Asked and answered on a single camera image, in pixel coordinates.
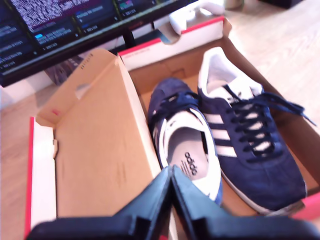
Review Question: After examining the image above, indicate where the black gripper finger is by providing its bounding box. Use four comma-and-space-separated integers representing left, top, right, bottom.
114, 166, 173, 240
171, 164, 230, 240

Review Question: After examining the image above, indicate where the red cardboard shoebox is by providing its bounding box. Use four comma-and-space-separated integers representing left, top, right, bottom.
24, 16, 320, 240

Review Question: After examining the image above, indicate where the blue suede striped shoe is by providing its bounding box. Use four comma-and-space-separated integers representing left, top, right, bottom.
147, 77, 223, 206
197, 46, 317, 217

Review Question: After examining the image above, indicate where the white game controller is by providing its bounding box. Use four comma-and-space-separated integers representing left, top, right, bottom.
168, 0, 226, 36

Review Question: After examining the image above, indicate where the wide computer monitor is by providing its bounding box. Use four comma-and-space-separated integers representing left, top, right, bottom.
0, 0, 201, 88

